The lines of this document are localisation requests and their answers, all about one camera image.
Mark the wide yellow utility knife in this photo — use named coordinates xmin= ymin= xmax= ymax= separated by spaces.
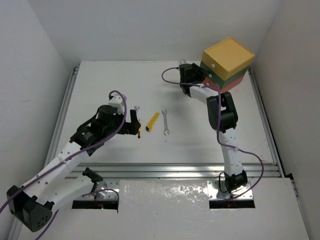
xmin=145 ymin=112 xmax=160 ymax=132

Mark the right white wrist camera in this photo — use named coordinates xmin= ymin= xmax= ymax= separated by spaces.
xmin=178 ymin=59 xmax=187 ymax=66

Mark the aluminium front rail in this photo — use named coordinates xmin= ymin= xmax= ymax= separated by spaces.
xmin=64 ymin=162 xmax=278 ymax=180

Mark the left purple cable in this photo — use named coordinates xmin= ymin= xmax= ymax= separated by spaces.
xmin=0 ymin=90 xmax=128 ymax=240

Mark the small silver wrench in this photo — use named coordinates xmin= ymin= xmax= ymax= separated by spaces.
xmin=134 ymin=105 xmax=140 ymax=112

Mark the red drawer box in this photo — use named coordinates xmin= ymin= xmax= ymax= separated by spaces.
xmin=202 ymin=75 xmax=245 ymax=93

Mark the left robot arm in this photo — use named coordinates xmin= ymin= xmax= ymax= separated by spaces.
xmin=4 ymin=103 xmax=141 ymax=233

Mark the aluminium left rail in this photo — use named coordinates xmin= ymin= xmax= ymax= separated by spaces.
xmin=44 ymin=65 xmax=80 ymax=165

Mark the aluminium rail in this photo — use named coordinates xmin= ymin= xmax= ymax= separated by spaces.
xmin=64 ymin=162 xmax=278 ymax=180
xmin=248 ymin=68 xmax=285 ymax=178
xmin=44 ymin=65 xmax=80 ymax=165

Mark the green drawer box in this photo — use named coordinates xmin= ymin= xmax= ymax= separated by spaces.
xmin=199 ymin=61 xmax=248 ymax=87

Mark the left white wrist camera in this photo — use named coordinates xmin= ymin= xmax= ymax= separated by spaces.
xmin=108 ymin=93 xmax=125 ymax=115

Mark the aluminium right rail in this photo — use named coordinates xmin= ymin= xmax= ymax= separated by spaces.
xmin=248 ymin=68 xmax=285 ymax=178

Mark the slim yellow utility knife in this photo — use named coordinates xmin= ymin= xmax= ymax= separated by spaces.
xmin=137 ymin=119 xmax=142 ymax=139

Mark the yellow drawer box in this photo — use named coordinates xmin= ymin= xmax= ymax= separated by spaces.
xmin=201 ymin=37 xmax=255 ymax=81

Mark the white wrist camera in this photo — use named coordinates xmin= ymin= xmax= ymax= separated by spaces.
xmin=108 ymin=93 xmax=125 ymax=115
xmin=178 ymin=59 xmax=187 ymax=66

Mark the large silver wrench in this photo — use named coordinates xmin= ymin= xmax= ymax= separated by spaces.
xmin=161 ymin=109 xmax=170 ymax=136

